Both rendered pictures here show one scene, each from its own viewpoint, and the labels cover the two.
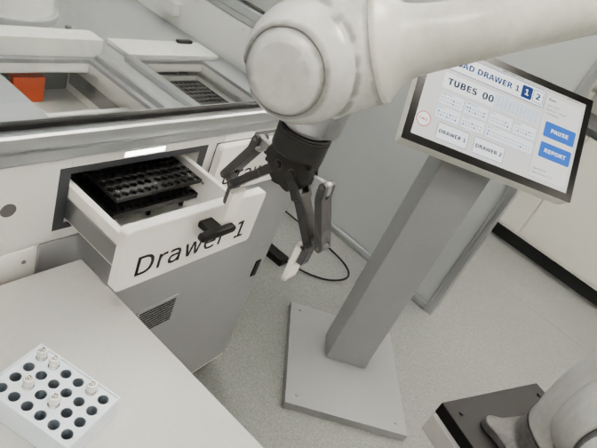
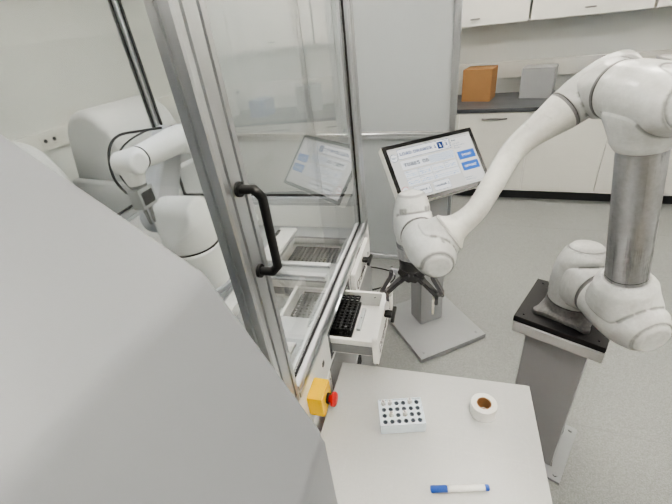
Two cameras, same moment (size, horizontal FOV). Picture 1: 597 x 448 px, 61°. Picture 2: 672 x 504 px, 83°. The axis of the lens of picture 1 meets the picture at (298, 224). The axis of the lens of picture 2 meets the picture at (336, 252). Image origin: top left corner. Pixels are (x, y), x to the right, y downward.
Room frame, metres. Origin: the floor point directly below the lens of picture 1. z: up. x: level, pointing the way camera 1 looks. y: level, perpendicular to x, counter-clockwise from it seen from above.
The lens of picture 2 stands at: (-0.29, 0.38, 1.76)
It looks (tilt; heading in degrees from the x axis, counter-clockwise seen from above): 32 degrees down; 353
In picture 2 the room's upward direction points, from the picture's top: 7 degrees counter-clockwise
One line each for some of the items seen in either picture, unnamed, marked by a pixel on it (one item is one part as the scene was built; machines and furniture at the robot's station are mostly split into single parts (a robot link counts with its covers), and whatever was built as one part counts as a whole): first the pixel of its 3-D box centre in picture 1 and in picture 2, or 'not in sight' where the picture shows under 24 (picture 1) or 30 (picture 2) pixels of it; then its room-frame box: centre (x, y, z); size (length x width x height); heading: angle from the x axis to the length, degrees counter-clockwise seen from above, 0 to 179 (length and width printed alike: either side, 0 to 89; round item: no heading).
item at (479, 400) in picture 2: not in sight; (483, 407); (0.32, -0.05, 0.78); 0.07 x 0.07 x 0.04
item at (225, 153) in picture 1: (259, 160); (360, 265); (1.00, 0.13, 0.87); 0.29 x 0.02 x 0.11; 155
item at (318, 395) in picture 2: not in sight; (320, 397); (0.40, 0.39, 0.88); 0.07 x 0.05 x 0.07; 155
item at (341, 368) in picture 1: (402, 268); (432, 258); (1.45, -0.38, 0.51); 0.50 x 0.45 x 1.02; 11
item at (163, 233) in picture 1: (195, 234); (382, 320); (0.65, 0.14, 0.87); 0.29 x 0.02 x 0.11; 155
